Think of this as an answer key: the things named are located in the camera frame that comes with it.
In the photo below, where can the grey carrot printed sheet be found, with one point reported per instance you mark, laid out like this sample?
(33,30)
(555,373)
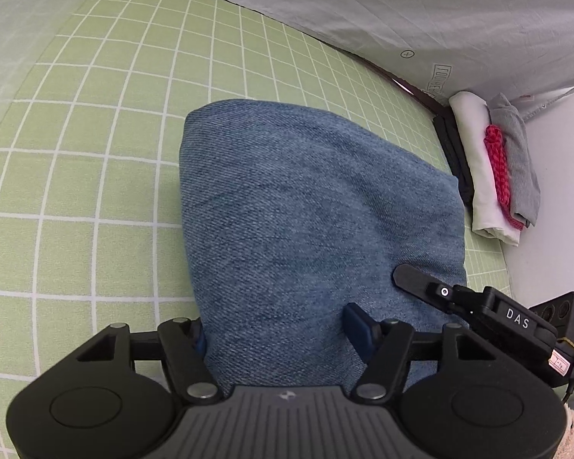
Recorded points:
(363,5)

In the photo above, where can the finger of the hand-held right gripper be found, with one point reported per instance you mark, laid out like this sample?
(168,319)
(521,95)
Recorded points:
(416,279)

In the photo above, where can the black folded garment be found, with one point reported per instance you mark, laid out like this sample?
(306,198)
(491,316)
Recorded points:
(454,153)

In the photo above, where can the red knitted garment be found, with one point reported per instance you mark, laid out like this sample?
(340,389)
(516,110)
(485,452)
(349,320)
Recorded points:
(497,162)

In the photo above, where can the stack of folded clothes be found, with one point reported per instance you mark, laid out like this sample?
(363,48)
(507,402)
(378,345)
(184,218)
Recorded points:
(478,177)

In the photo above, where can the grey folded garment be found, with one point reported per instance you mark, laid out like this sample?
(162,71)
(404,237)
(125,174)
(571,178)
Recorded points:
(521,167)

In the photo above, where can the blue denim jeans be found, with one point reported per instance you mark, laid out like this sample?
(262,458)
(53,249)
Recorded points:
(306,220)

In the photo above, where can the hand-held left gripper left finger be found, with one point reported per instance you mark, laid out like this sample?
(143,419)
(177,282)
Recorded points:
(198,342)

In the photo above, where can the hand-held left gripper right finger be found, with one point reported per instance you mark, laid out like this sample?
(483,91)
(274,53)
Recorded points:
(361,325)

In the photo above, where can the green checked bed sheet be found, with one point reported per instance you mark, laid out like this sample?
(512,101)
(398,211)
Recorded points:
(100,153)

